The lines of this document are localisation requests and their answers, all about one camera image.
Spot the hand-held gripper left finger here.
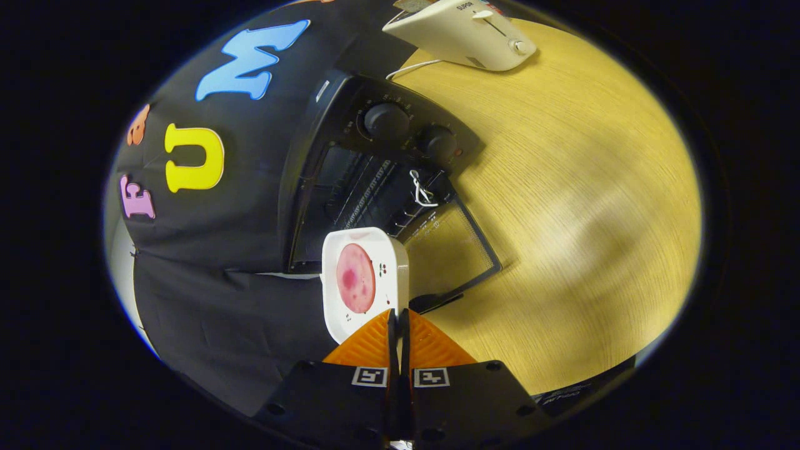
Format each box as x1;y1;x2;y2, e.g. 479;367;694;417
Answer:
253;308;401;450

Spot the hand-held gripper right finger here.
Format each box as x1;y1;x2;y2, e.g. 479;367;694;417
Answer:
400;308;551;450

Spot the pink ham slice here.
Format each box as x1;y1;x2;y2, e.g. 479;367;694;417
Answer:
336;243;377;314

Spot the white square plate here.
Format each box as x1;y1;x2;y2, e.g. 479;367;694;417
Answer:
321;227;410;344

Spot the black toaster oven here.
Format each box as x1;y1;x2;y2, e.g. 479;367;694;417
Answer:
278;69;503;313

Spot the white pop-up toaster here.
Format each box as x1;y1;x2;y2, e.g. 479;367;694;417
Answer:
382;0;537;72

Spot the black backdrop cloth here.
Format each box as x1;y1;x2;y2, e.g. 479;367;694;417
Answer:
106;0;438;416

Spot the white power cable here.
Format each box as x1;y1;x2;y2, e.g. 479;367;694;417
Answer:
386;59;441;81

